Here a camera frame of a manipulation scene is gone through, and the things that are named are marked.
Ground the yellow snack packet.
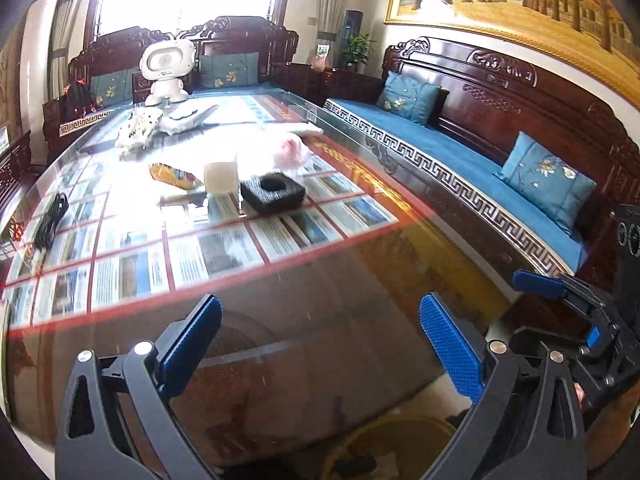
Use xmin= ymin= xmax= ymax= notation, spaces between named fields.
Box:
xmin=149 ymin=162 xmax=205 ymax=191

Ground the wooden side table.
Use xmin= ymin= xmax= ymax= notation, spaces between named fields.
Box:
xmin=290 ymin=62 xmax=387 ymax=107

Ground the teal embroidered cushion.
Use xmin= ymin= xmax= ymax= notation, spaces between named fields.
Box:
xmin=199 ymin=51 xmax=261 ymax=88
xmin=495 ymin=131 xmax=598 ymax=237
xmin=376 ymin=71 xmax=442 ymax=126
xmin=90 ymin=71 xmax=136 ymax=107

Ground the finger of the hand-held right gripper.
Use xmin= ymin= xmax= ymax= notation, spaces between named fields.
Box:
xmin=512 ymin=270 xmax=621 ymax=326
xmin=510 ymin=320 xmax=631 ymax=408

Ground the black foam block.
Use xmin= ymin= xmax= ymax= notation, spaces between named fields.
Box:
xmin=240 ymin=172 xmax=307 ymax=217

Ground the potted green plant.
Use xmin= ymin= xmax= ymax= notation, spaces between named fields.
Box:
xmin=345 ymin=32 xmax=377 ymax=74

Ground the white standing air conditioner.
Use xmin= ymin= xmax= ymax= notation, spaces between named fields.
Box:
xmin=20 ymin=0 xmax=61 ymax=121

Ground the clear plastic bag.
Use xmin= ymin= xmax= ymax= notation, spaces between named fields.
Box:
xmin=235 ymin=127 xmax=313 ymax=168

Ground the carved wooden television cabinet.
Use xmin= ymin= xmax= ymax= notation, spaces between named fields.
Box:
xmin=0 ymin=130 xmax=37 ymax=213

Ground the white patterned bag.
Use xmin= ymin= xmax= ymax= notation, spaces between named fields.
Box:
xmin=116 ymin=106 xmax=165 ymax=150

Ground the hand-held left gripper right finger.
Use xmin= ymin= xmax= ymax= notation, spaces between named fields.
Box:
xmin=419 ymin=291 xmax=588 ymax=480

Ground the dark bag on sofa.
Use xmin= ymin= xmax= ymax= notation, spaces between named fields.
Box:
xmin=65 ymin=80 xmax=97 ymax=114

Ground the dark water dispenser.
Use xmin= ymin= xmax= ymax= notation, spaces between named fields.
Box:
xmin=339 ymin=10 xmax=365 ymax=68

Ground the yellow trash bin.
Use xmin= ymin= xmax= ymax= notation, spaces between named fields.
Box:
xmin=320 ymin=416 xmax=458 ymax=480

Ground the black cable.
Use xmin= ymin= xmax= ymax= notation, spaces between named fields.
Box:
xmin=32 ymin=192 xmax=70 ymax=252

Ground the carved wooden sofa under painting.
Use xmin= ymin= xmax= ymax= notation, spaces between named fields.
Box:
xmin=322 ymin=36 xmax=640 ymax=303

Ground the white and blue packet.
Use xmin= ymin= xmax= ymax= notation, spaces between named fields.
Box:
xmin=161 ymin=105 xmax=220 ymax=135

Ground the white robot toy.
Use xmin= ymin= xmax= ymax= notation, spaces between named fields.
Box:
xmin=139 ymin=40 xmax=197 ymax=107

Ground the carved wooden sofa by window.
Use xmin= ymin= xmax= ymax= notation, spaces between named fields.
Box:
xmin=42 ymin=16 xmax=301 ymax=152

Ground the white translucent cup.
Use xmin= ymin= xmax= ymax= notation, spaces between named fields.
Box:
xmin=203 ymin=160 xmax=239 ymax=196

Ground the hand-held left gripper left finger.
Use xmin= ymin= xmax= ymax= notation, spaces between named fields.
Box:
xmin=56 ymin=294 xmax=223 ymax=480

